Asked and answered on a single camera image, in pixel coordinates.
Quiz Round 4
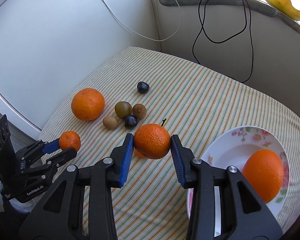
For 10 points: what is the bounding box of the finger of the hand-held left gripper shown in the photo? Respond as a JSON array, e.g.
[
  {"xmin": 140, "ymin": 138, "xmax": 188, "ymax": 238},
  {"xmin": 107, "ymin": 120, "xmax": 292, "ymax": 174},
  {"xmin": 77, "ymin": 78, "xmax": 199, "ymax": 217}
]
[
  {"xmin": 20, "ymin": 148, "xmax": 77, "ymax": 180},
  {"xmin": 15, "ymin": 138, "xmax": 62, "ymax": 167}
]

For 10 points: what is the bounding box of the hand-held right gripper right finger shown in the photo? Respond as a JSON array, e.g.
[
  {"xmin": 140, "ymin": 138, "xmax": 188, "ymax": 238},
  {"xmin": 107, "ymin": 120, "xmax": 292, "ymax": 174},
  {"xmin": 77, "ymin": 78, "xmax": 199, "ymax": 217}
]
[{"xmin": 170, "ymin": 134, "xmax": 283, "ymax": 240}]

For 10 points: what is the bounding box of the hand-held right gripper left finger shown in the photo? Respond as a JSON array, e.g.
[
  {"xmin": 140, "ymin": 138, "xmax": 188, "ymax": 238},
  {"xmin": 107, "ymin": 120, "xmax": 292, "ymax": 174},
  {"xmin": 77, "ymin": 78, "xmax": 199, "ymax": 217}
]
[{"xmin": 19, "ymin": 133, "xmax": 135, "ymax": 240}]

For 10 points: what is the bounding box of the small tangerine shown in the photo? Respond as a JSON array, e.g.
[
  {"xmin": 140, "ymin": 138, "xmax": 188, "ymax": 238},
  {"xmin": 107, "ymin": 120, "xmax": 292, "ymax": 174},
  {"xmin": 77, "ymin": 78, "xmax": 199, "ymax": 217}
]
[{"xmin": 59, "ymin": 131, "xmax": 81, "ymax": 152}]

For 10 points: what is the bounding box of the medium bumpy tangerine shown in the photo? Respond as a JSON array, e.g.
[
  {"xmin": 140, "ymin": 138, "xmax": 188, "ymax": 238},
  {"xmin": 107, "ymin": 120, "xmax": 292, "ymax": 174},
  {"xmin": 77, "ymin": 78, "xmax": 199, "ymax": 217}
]
[{"xmin": 134, "ymin": 123, "xmax": 171, "ymax": 160}]

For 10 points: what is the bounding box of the dark purple plum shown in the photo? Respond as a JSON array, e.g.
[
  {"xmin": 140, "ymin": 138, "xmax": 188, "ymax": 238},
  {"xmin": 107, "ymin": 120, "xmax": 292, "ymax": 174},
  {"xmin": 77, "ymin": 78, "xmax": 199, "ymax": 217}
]
[
  {"xmin": 124, "ymin": 115, "xmax": 138, "ymax": 129},
  {"xmin": 137, "ymin": 81, "xmax": 150, "ymax": 94}
]

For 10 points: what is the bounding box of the tan longan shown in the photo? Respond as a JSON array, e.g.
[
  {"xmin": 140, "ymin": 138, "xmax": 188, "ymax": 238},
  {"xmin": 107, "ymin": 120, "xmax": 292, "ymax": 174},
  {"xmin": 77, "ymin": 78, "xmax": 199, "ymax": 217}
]
[{"xmin": 102, "ymin": 116, "xmax": 118, "ymax": 130}]

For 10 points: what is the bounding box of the white floral plate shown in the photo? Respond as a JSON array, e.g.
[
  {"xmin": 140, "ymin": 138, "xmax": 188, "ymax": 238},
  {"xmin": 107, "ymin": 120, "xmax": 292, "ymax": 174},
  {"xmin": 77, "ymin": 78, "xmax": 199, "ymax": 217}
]
[{"xmin": 186, "ymin": 126, "xmax": 290, "ymax": 235}]

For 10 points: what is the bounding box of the large orange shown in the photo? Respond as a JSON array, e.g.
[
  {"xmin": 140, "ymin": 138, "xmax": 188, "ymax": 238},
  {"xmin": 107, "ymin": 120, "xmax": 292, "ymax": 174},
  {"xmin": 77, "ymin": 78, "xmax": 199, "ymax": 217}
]
[
  {"xmin": 242, "ymin": 149, "xmax": 284, "ymax": 204},
  {"xmin": 71, "ymin": 88, "xmax": 106, "ymax": 122}
]

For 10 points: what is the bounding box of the olive green round fruit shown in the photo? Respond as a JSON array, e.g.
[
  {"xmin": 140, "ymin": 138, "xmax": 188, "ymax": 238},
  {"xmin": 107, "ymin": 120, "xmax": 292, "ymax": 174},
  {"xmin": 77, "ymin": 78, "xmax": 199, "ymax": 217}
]
[{"xmin": 114, "ymin": 101, "xmax": 133, "ymax": 119}]

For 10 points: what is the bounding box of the dark brown longan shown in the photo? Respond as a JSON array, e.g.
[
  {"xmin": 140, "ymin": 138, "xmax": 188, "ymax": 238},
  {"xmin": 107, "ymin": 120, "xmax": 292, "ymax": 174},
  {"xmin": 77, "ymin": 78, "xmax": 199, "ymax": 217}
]
[{"xmin": 132, "ymin": 103, "xmax": 147, "ymax": 119}]

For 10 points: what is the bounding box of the striped cloth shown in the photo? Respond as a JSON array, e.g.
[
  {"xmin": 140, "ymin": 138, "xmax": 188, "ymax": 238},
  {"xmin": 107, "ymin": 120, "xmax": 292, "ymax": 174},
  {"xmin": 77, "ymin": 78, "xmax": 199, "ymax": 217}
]
[{"xmin": 37, "ymin": 46, "xmax": 300, "ymax": 240}]

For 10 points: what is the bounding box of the white cable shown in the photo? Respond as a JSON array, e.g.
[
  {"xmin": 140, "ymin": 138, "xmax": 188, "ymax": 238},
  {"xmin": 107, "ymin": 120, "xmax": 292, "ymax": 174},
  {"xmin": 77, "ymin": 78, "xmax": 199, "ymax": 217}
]
[{"xmin": 90, "ymin": 0, "xmax": 182, "ymax": 42}]

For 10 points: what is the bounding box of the black cable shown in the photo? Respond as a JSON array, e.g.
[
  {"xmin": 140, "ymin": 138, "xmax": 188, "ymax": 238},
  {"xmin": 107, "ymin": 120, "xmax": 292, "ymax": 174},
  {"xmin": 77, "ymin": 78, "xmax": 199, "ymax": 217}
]
[{"xmin": 192, "ymin": 0, "xmax": 253, "ymax": 83}]

